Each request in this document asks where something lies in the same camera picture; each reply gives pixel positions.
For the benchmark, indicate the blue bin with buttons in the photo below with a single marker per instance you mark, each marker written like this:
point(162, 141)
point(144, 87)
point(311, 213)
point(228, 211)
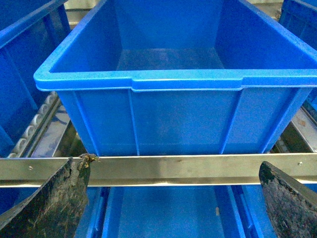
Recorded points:
point(30, 30)

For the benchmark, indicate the white roller track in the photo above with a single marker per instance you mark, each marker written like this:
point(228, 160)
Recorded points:
point(37, 127)

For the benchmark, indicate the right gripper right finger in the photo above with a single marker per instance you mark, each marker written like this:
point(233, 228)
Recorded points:
point(290, 205)

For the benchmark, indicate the lower blue bin right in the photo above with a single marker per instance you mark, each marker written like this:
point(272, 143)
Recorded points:
point(231, 211)

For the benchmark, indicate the steel front shelf rail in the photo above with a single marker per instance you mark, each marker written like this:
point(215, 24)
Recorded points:
point(239, 169)

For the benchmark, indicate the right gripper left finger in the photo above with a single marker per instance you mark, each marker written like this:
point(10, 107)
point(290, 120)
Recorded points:
point(55, 209)

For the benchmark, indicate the empty blue bin right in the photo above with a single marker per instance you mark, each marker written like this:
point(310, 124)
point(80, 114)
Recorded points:
point(179, 77)

